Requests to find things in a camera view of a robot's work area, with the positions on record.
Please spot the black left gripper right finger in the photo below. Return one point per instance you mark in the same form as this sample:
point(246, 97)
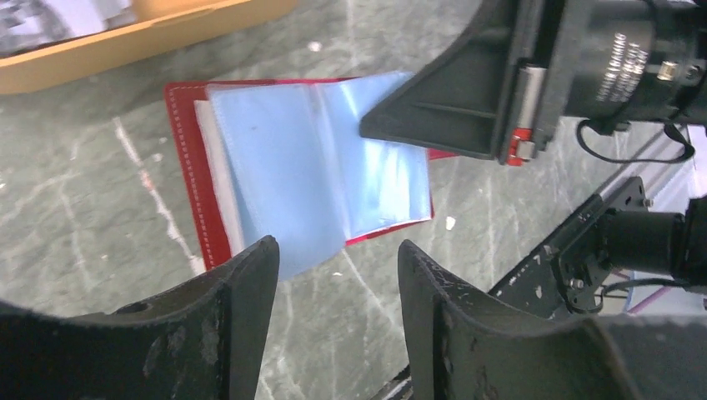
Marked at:
point(465, 344)

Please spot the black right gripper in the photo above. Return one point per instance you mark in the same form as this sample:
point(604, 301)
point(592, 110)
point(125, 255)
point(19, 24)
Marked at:
point(607, 63)

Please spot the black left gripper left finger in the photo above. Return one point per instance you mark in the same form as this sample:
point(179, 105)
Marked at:
point(203, 339)

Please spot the red leather card holder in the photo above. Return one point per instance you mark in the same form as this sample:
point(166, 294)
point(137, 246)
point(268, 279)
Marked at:
point(283, 157)

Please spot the credit cards stack in tray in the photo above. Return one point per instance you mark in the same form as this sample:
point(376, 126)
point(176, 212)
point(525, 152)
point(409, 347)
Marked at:
point(32, 24)

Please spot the yellow oval tray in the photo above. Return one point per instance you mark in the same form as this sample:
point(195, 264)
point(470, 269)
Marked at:
point(162, 26)

